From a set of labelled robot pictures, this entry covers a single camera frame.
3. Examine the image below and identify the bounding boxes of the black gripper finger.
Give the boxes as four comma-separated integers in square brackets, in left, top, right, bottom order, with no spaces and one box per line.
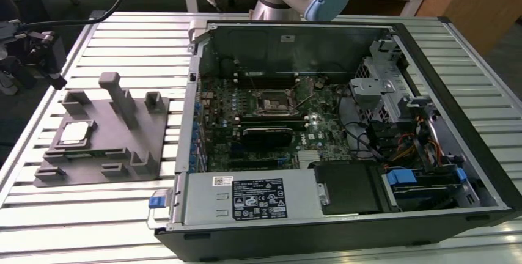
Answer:
[41,31,69,90]

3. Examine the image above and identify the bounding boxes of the silver square CPU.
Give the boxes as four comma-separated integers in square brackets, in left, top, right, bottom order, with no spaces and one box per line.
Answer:
[59,122,91,145]

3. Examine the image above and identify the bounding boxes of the black CPU socket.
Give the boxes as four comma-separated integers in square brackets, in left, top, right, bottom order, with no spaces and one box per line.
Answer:
[256,90,296,115]

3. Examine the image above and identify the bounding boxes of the grey parts rack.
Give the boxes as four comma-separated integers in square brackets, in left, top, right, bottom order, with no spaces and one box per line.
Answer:
[33,71,172,188]

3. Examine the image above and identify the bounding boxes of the green RAM stick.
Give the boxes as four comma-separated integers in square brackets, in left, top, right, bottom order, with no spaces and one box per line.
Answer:
[65,149,109,158]

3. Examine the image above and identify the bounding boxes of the black installed RAM stick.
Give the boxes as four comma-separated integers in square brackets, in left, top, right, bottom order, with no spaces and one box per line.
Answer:
[241,115,305,124]
[241,120,308,130]
[238,73,296,82]

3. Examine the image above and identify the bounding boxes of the black graphics card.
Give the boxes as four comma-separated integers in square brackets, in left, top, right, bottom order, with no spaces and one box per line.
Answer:
[241,126,296,150]

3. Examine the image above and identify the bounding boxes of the silver power supply unit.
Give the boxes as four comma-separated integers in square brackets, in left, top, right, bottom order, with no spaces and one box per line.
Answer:
[180,170,329,227]

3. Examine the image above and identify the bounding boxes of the green motherboard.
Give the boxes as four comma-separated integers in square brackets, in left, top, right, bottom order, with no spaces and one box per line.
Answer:
[194,73,357,173]

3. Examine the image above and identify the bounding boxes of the silver finned heat sink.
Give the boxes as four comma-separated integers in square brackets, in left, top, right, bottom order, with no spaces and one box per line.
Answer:
[300,150,325,170]

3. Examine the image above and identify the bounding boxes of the silver metal drive cage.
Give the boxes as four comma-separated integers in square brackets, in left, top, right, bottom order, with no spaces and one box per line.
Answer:
[349,39,415,124]

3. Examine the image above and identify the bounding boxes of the black open PC case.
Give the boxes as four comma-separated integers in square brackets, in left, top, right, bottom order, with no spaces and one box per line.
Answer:
[154,18,522,262]

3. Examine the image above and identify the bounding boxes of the blue disk carrier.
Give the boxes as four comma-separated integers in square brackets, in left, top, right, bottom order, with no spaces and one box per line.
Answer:
[385,167,469,199]

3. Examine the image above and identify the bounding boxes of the wooden cabinet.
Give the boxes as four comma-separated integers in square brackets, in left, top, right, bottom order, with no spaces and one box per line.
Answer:
[416,0,522,60]

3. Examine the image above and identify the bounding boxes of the orange yellow power wires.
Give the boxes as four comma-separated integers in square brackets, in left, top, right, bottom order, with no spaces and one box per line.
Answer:
[384,134,445,167]

